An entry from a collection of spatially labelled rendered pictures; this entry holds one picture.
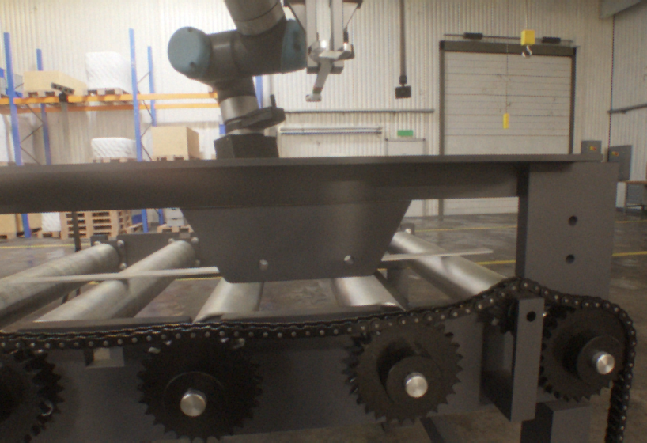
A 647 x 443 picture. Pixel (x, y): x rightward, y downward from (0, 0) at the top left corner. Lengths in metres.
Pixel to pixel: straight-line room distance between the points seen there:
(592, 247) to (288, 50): 0.58
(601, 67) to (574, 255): 13.18
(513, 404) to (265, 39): 0.64
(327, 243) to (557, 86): 12.19
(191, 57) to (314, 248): 0.35
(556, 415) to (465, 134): 10.21
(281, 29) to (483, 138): 10.56
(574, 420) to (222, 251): 0.66
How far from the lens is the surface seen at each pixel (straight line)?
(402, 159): 0.47
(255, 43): 0.57
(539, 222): 0.64
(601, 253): 0.73
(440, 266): 1.02
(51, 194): 0.63
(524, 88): 11.91
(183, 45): 0.63
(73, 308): 0.81
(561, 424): 0.78
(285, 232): 0.52
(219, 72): 0.62
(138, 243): 1.59
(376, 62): 10.32
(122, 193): 0.58
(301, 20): 0.46
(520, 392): 0.62
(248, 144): 0.68
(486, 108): 11.18
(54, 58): 11.63
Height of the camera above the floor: 1.14
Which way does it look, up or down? 7 degrees down
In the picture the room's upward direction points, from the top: 1 degrees counter-clockwise
